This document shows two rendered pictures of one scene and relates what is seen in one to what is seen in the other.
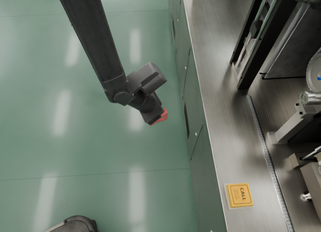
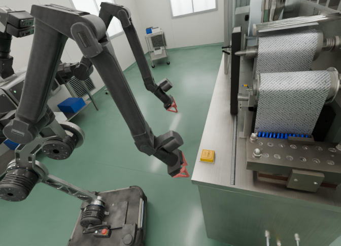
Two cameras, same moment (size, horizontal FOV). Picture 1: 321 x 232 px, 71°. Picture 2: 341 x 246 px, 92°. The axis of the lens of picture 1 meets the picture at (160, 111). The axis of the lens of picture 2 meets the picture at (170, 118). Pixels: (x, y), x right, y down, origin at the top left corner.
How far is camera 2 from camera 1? 0.64 m
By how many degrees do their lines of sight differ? 31
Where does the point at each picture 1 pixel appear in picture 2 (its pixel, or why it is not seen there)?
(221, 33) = not seen: hidden behind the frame
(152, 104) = (167, 99)
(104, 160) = (164, 167)
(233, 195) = (203, 153)
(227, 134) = (214, 131)
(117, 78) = (148, 77)
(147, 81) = (163, 84)
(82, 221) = (138, 189)
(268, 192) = (226, 159)
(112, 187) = (163, 183)
